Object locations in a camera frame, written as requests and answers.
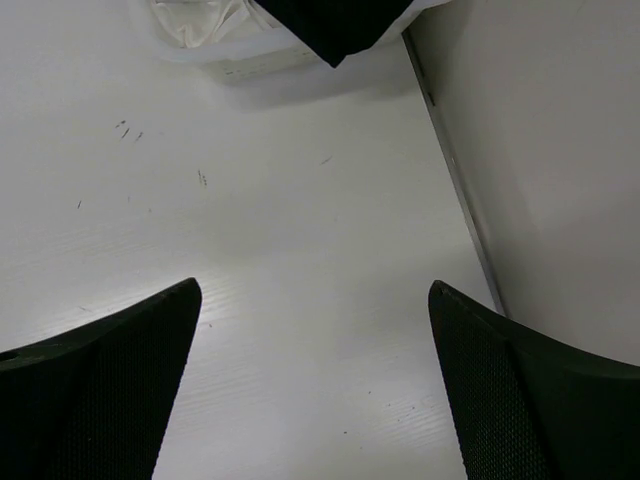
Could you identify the white skirt in basket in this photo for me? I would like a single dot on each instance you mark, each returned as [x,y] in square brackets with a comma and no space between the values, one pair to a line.
[193,24]

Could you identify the aluminium table edge rail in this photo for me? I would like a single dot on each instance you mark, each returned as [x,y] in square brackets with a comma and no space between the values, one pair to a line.
[455,172]

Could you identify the black pleated skirt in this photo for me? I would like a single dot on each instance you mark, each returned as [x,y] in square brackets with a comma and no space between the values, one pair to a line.
[335,29]

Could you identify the white plastic basket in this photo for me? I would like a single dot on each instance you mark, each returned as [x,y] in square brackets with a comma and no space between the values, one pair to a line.
[235,60]

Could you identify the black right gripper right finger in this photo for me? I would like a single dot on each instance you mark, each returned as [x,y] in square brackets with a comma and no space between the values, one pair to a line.
[526,406]

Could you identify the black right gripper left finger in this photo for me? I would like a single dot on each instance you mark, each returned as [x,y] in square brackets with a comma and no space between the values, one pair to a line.
[94,402]

